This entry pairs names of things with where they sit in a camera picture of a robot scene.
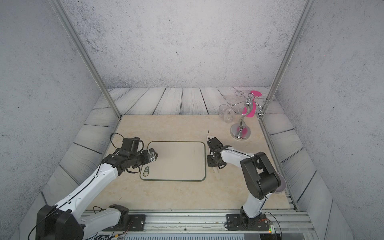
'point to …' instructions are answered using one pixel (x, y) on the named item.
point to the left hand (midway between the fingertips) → (154, 156)
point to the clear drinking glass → (222, 108)
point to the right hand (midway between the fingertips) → (213, 162)
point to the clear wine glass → (228, 116)
